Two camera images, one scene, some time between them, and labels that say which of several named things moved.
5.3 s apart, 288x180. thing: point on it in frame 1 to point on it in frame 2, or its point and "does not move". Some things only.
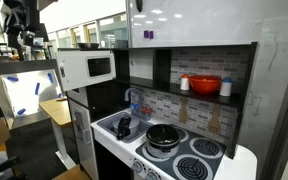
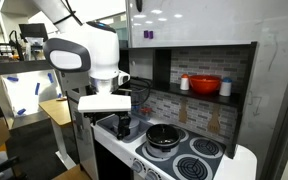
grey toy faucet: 138,112 to 148,92
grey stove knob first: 137,166 does not move
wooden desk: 58,110 does not move
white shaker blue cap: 226,87 does not move
